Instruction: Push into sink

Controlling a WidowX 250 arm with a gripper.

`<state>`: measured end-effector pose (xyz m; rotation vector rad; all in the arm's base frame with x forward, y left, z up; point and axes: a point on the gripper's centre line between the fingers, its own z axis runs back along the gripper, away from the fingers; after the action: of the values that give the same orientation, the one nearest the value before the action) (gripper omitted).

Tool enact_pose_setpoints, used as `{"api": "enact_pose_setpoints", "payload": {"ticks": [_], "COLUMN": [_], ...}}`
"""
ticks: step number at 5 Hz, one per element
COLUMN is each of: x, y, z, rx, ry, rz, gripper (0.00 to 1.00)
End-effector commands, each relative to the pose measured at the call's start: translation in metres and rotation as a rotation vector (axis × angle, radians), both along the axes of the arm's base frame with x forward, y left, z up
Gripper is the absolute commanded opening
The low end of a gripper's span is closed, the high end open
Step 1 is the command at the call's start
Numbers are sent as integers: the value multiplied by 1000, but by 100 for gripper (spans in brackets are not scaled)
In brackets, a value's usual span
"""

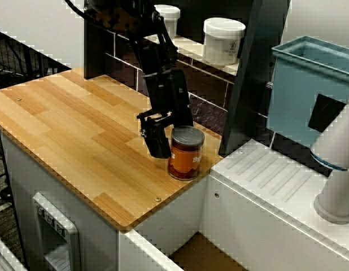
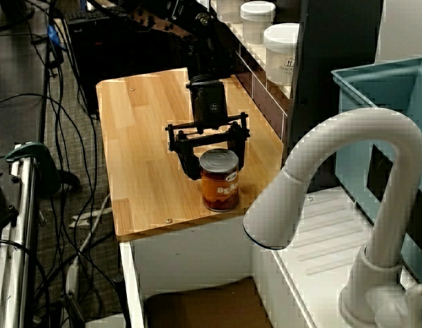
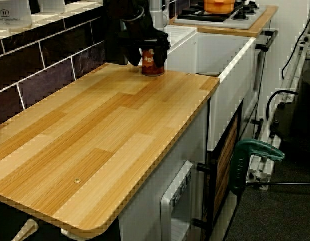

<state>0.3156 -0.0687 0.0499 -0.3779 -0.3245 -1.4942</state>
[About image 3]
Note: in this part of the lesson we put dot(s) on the green clamp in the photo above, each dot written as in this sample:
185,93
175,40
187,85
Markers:
245,155

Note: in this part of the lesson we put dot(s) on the wooden slat panel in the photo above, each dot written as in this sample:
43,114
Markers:
225,163

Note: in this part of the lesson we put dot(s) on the brown bean can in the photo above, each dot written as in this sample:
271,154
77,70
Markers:
148,67

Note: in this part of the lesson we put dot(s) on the brass countertop screw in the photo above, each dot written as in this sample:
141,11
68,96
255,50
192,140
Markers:
76,180

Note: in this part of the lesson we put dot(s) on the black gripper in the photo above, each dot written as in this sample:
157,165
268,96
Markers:
142,35

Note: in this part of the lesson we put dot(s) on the dark tile backsplash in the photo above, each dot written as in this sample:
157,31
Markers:
32,70

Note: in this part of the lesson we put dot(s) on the white backsplash shelf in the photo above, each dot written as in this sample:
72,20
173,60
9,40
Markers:
57,20

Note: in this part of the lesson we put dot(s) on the toy stove top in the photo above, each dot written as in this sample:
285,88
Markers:
220,20

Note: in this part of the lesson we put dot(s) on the white jar with printed logo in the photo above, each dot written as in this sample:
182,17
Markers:
12,17

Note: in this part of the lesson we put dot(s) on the aluminium frame rail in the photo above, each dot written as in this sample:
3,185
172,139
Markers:
290,75

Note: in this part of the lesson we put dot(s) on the white oven door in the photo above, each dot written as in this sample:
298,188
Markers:
167,200

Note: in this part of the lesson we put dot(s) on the white toy sink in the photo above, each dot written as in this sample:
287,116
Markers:
220,62

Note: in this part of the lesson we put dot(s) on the plain white lidded jar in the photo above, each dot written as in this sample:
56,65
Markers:
52,5

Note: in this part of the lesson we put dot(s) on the white toy kitchen cabinet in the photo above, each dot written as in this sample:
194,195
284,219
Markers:
145,200

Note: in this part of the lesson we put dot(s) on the black towel bar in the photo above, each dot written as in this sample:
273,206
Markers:
270,37

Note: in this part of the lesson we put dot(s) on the orange toy pot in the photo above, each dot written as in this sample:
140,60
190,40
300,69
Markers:
219,6

